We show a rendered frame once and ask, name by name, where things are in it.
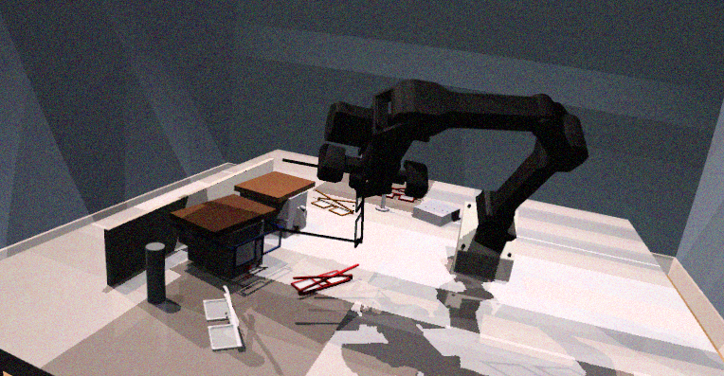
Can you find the grey flat panel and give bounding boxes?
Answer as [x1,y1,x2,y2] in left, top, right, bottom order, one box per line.
[104,158,273,286]

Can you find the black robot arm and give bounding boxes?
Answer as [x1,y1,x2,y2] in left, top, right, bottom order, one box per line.
[324,80,588,253]

